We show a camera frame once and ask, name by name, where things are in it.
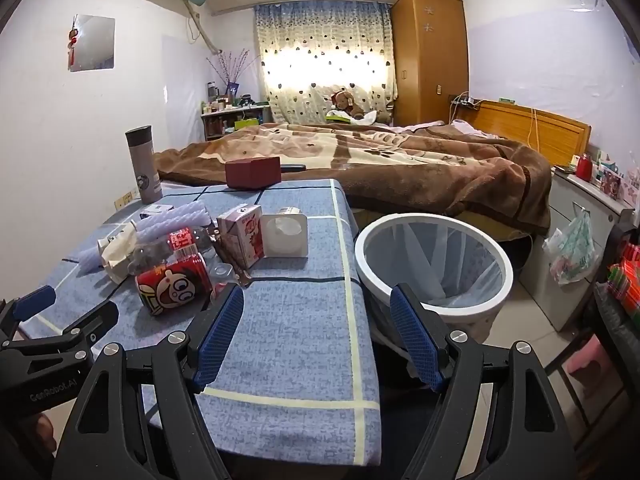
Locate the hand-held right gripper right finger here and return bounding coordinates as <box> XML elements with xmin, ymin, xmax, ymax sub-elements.
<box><xmin>389</xmin><ymin>282</ymin><xmax>586</xmax><ymax>480</ymax></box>

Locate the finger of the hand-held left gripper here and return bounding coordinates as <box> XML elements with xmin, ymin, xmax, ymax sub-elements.
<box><xmin>0</xmin><ymin>285</ymin><xmax>57</xmax><ymax>347</ymax></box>
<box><xmin>5</xmin><ymin>301</ymin><xmax>120</xmax><ymax>357</ymax></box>

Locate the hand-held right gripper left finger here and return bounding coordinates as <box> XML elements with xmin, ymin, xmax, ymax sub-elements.
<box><xmin>52</xmin><ymin>282</ymin><xmax>246</xmax><ymax>480</ymax></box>

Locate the brown snack wrapper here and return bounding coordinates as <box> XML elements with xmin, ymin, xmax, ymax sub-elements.
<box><xmin>214</xmin><ymin>240</ymin><xmax>255</xmax><ymax>288</ymax></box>

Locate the red cartoon drink can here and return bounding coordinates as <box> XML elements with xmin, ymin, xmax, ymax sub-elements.
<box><xmin>135</xmin><ymin>254</ymin><xmax>213</xmax><ymax>317</ymax></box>

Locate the cream paper bag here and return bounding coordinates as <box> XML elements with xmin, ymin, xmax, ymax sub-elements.
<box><xmin>97</xmin><ymin>222</ymin><xmax>138</xmax><ymax>285</ymax></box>

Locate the white round waste bin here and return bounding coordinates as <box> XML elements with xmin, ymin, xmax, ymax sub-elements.
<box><xmin>354</xmin><ymin>212</ymin><xmax>516</xmax><ymax>356</ymax></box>

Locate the clear plastic bottle red label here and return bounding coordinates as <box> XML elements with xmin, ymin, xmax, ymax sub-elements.
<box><xmin>127</xmin><ymin>226</ymin><xmax>236</xmax><ymax>303</ymax></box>

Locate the pink milk carton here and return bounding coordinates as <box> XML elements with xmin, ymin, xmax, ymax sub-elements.
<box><xmin>216</xmin><ymin>204</ymin><xmax>265</xmax><ymax>270</ymax></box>

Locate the white plastic tray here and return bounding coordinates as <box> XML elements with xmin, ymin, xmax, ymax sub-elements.
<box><xmin>260</xmin><ymin>212</ymin><xmax>307</xmax><ymax>258</ymax></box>

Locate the lavender foam wrap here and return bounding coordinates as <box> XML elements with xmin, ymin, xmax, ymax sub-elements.
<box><xmin>80</xmin><ymin>201</ymin><xmax>216</xmax><ymax>275</ymax></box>

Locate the person's left hand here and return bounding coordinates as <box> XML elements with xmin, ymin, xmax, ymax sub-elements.
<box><xmin>32</xmin><ymin>407</ymin><xmax>57</xmax><ymax>457</ymax></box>

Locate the blue checked tablecloth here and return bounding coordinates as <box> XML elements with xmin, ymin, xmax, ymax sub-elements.
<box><xmin>10</xmin><ymin>178</ymin><xmax>382</xmax><ymax>466</ymax></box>

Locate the grey thermos flask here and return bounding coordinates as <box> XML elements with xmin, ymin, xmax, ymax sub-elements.
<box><xmin>125</xmin><ymin>125</ymin><xmax>163</xmax><ymax>204</ymax></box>

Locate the dark red box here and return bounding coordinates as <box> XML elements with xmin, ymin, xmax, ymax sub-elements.
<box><xmin>225</xmin><ymin>156</ymin><xmax>282</xmax><ymax>191</ymax></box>

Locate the bed with brown blanket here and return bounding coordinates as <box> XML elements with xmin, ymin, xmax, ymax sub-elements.
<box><xmin>151</xmin><ymin>121</ymin><xmax>553</xmax><ymax>233</ymax></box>

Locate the pink stool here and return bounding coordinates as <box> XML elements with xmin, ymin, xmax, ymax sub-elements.
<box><xmin>567</xmin><ymin>335</ymin><xmax>603</xmax><ymax>376</ymax></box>

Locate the hanging plastic bag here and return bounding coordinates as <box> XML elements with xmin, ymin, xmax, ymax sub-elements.
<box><xmin>542</xmin><ymin>207</ymin><xmax>598</xmax><ymax>286</ymax></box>

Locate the grey bedside cabinet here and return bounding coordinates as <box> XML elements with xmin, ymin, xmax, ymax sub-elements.
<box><xmin>532</xmin><ymin>166</ymin><xmax>626</xmax><ymax>332</ymax></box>

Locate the black chair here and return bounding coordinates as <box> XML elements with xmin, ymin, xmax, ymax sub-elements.
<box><xmin>575</xmin><ymin>220</ymin><xmax>640</xmax><ymax>456</ymax></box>

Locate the small cluttered shelf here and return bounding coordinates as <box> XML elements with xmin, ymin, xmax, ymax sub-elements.
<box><xmin>200</xmin><ymin>102</ymin><xmax>273</xmax><ymax>143</ymax></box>

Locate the pale pink bedding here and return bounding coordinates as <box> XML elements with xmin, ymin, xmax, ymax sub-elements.
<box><xmin>447</xmin><ymin>120</ymin><xmax>496</xmax><ymax>139</ymax></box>

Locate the red green plaid bag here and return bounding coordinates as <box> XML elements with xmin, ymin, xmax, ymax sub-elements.
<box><xmin>607</xmin><ymin>242</ymin><xmax>640</xmax><ymax>321</ymax></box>

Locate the wooden headboard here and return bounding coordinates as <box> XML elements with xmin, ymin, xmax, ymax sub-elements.
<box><xmin>470</xmin><ymin>100</ymin><xmax>592</xmax><ymax>167</ymax></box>

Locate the vase with purple branches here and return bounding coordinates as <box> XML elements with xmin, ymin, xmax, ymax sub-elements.
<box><xmin>206</xmin><ymin>49</ymin><xmax>263</xmax><ymax>97</ymax></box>

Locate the brown teddy bear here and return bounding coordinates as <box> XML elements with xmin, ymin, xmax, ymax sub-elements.
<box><xmin>330</xmin><ymin>89</ymin><xmax>357</xmax><ymax>116</ymax></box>

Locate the red hanging ornament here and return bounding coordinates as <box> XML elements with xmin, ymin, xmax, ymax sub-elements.
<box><xmin>69</xmin><ymin>15</ymin><xmax>81</xmax><ymax>68</ymax></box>

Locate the pink floral bag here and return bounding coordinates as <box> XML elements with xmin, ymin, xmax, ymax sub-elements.
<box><xmin>622</xmin><ymin>165</ymin><xmax>640</xmax><ymax>206</ymax></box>

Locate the wooden wardrobe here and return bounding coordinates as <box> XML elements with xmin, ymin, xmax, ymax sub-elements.
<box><xmin>390</xmin><ymin>0</ymin><xmax>469</xmax><ymax>128</ymax></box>

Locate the air conditioner pipe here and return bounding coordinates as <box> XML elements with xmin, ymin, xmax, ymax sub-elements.
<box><xmin>185</xmin><ymin>2</ymin><xmax>223</xmax><ymax>56</ymax></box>

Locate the heart print curtain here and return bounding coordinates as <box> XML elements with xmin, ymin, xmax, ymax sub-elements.
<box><xmin>254</xmin><ymin>2</ymin><xmax>398</xmax><ymax>125</ymax></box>

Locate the white cable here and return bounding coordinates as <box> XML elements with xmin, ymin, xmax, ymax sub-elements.
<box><xmin>527</xmin><ymin>107</ymin><xmax>541</xmax><ymax>153</ymax></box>

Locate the silver wall mirror sheet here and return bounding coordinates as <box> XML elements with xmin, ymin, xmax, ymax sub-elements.
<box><xmin>70</xmin><ymin>14</ymin><xmax>116</xmax><ymax>72</ymax></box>

